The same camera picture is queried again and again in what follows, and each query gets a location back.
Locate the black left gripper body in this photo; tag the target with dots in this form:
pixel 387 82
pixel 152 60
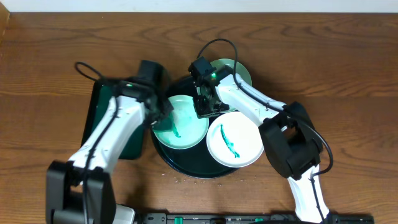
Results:
pixel 162 109

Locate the green-smeared plate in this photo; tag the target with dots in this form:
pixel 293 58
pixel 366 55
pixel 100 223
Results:
pixel 186 130

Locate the round black tray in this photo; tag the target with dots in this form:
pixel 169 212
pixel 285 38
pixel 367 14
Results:
pixel 195 161

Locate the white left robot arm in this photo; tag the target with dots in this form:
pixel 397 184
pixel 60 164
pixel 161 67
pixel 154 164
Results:
pixel 80 190

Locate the white plate with green streak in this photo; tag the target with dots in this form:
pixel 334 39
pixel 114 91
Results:
pixel 234 141

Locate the green scrubbing sponge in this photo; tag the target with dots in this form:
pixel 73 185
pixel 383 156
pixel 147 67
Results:
pixel 163 125

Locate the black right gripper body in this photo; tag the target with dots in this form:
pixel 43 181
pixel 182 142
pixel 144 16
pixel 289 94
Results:
pixel 204 107

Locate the dark green rectangular tray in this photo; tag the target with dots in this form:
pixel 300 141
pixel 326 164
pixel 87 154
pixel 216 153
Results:
pixel 99 101

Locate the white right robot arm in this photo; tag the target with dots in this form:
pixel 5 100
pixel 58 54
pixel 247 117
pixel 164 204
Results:
pixel 291 143

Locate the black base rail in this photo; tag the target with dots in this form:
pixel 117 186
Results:
pixel 163 218

